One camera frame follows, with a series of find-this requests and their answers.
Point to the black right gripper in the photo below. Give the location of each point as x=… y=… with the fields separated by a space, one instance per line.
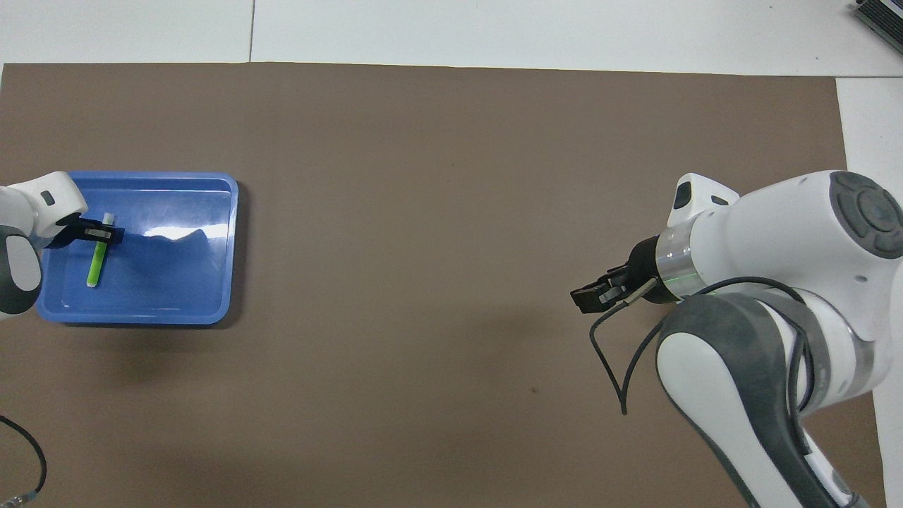
x=647 y=271

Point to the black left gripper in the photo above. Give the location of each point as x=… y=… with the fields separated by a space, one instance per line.
x=70 y=233

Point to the green pen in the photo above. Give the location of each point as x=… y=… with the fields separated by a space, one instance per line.
x=96 y=264

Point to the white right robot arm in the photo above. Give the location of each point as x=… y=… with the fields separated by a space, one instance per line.
x=776 y=240

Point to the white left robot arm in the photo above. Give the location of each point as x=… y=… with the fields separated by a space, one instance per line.
x=21 y=212

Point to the blue plastic tray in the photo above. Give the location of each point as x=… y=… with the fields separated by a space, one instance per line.
x=176 y=282

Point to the brown table mat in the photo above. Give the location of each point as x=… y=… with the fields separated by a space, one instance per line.
x=395 y=176

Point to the grey ribbed device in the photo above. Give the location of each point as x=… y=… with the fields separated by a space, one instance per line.
x=882 y=21

